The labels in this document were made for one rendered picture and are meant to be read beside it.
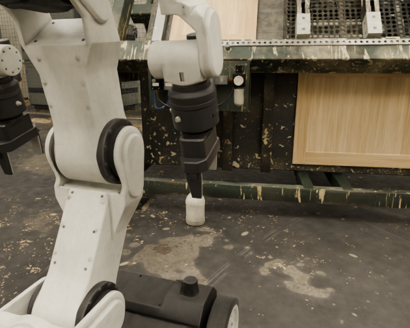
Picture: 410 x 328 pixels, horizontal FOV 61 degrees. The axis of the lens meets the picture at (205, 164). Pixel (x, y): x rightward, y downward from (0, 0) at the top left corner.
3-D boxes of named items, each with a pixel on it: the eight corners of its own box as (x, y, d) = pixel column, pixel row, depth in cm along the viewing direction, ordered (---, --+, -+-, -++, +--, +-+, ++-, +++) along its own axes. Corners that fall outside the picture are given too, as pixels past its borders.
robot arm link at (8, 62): (9, 103, 75) (-11, 49, 70) (-31, 101, 78) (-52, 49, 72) (43, 86, 85) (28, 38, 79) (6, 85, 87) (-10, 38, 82)
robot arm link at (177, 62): (208, 113, 60) (200, 45, 55) (153, 111, 64) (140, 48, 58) (227, 90, 69) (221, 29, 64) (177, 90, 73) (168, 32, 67)
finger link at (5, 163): (5, 172, 86) (-4, 150, 83) (15, 174, 85) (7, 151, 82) (0, 176, 85) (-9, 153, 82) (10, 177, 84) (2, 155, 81)
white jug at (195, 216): (183, 226, 179) (183, 189, 173) (188, 217, 188) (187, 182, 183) (203, 227, 177) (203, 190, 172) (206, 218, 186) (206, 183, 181)
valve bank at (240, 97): (140, 112, 166) (138, 60, 159) (150, 109, 179) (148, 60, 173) (246, 115, 158) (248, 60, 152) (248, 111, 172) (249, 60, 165)
